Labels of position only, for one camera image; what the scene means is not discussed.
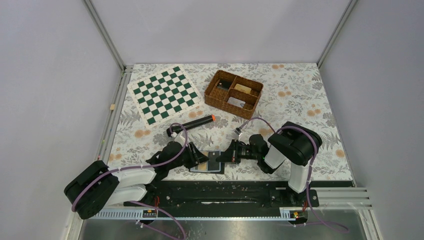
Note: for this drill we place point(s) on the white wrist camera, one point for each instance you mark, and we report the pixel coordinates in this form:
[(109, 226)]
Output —
[(238, 133), (179, 138)]

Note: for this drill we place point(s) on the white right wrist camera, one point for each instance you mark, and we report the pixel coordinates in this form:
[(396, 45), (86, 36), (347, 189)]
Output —
[(238, 133)]

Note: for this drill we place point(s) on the aluminium slotted rail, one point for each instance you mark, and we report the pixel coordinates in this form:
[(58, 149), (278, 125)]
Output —
[(321, 199)]

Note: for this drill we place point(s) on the brown wicker divided basket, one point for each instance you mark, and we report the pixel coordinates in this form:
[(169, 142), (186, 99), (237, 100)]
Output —
[(217, 98)]

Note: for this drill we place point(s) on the black leather card holder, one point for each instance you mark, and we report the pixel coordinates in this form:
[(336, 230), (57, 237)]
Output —
[(218, 173)]

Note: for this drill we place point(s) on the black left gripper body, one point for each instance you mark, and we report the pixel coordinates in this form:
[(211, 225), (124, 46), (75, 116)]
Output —
[(188, 159)]

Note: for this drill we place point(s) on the black item in basket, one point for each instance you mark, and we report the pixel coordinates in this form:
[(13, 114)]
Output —
[(224, 84)]

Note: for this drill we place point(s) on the black VIP card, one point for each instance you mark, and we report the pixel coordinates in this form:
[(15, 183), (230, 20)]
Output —
[(213, 165)]

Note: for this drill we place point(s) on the black flashlight orange tip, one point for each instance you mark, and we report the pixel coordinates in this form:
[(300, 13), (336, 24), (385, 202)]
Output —
[(190, 125)]

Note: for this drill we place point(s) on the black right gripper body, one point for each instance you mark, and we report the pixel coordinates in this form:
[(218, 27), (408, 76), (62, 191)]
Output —
[(239, 151)]

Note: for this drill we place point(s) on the tan card in basket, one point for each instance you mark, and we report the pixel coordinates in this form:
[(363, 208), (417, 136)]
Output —
[(243, 88)]

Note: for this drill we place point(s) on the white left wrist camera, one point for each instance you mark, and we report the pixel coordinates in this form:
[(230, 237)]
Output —
[(179, 138)]

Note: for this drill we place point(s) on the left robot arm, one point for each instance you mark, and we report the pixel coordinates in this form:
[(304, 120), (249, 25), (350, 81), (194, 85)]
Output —
[(99, 186)]

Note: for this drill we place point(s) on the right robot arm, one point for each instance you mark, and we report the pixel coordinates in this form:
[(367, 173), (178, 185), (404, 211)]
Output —
[(291, 142)]

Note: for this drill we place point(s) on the floral table mat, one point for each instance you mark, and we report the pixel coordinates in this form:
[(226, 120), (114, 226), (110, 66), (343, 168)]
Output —
[(291, 92)]

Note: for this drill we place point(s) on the white card in basket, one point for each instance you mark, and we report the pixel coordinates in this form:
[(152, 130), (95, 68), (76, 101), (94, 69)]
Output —
[(236, 102)]

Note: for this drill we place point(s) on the green white chessboard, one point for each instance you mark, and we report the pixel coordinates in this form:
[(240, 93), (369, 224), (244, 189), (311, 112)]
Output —
[(164, 95)]

